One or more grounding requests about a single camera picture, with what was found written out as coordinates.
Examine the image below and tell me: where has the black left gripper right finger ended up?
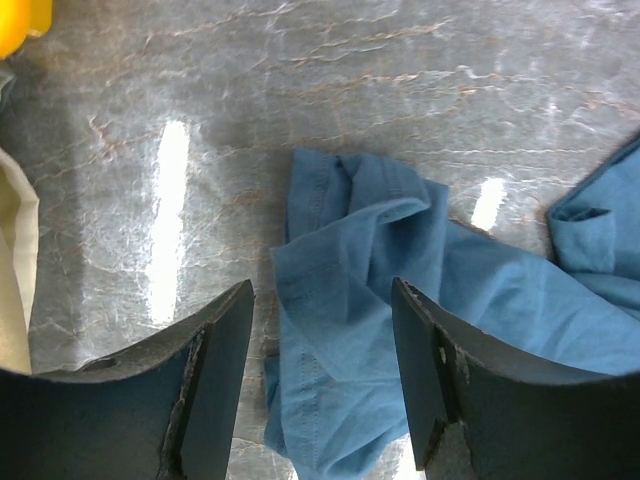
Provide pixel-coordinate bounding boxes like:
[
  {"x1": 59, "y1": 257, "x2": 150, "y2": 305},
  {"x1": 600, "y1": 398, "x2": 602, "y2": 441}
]
[{"x1": 392, "y1": 279, "x2": 639, "y2": 479}]

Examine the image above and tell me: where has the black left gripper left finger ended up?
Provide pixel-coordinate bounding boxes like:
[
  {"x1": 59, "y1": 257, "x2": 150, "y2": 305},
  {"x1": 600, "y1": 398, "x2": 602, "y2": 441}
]
[{"x1": 1, "y1": 281, "x2": 254, "y2": 479}]

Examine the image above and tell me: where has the dark blue t-shirt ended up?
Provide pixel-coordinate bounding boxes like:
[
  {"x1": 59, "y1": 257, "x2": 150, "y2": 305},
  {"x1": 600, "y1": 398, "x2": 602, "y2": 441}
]
[{"x1": 265, "y1": 142, "x2": 639, "y2": 479}]

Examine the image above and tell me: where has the blue beige checkered pillow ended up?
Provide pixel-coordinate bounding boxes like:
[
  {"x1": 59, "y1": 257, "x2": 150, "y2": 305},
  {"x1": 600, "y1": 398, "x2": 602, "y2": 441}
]
[{"x1": 1, "y1": 152, "x2": 39, "y2": 375}]

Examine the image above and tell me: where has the yellow plastic bin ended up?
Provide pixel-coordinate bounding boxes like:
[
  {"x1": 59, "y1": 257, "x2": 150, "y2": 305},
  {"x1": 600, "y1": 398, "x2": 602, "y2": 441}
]
[{"x1": 0, "y1": 0, "x2": 53, "y2": 59}]

